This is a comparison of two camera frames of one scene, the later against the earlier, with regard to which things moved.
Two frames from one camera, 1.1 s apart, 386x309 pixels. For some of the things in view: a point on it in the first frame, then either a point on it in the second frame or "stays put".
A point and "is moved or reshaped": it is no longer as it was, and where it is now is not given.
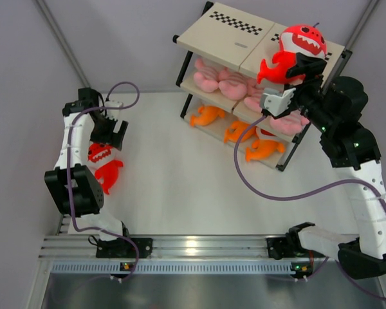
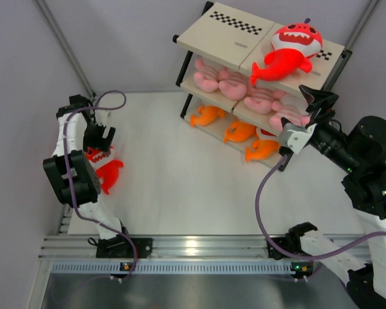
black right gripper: (307, 65) -> (317, 98)
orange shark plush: (262, 149) stays put
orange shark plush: (237, 129) stays put
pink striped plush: (205, 76) stays put
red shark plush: (103, 156) stays put
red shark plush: (305, 38) is moved or reshaped
